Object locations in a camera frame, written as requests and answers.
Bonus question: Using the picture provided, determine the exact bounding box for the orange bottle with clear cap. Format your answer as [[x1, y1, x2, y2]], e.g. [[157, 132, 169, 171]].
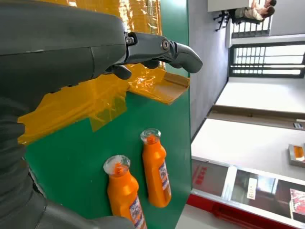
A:
[[103, 155, 148, 229], [140, 128, 172, 208]]

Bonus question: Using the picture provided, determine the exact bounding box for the yellow film wrapped cardboard box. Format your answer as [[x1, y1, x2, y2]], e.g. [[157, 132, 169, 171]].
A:
[[17, 0, 191, 146]]

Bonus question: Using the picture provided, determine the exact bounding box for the green table mat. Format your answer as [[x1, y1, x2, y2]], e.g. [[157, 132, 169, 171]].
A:
[[24, 0, 193, 229]]

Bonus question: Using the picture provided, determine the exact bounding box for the black office chair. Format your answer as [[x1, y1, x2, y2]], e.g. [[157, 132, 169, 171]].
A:
[[213, 9, 235, 32]]

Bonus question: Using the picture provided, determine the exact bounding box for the black metal railing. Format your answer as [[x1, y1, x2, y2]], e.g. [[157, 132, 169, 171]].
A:
[[230, 16, 273, 39], [228, 41, 305, 79]]

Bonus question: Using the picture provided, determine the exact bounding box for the white square table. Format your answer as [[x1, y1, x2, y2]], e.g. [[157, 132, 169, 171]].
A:
[[207, 0, 253, 12]]

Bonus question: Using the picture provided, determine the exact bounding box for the red and white display cabinet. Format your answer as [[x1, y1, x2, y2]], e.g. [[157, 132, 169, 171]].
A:
[[187, 156, 305, 229]]

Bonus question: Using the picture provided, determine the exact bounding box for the person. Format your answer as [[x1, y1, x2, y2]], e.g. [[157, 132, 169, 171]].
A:
[[234, 0, 277, 21]]

